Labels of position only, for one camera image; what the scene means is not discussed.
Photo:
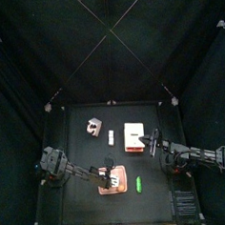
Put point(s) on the orange toy food piece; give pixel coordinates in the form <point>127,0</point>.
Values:
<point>121,188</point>

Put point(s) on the white box with red base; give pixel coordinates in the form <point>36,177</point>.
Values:
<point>132,133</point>

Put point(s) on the small white segmented block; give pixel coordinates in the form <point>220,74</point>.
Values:
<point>111,137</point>

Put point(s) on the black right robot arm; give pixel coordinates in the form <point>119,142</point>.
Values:
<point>200,155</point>

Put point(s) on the white toy block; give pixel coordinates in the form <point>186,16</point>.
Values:
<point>115,180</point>

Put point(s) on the grey cube with holes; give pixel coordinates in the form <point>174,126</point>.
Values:
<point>94,126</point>

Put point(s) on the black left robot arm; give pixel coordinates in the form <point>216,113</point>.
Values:
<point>55,162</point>

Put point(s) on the pink copper square tray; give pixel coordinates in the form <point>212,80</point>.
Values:
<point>120,172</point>

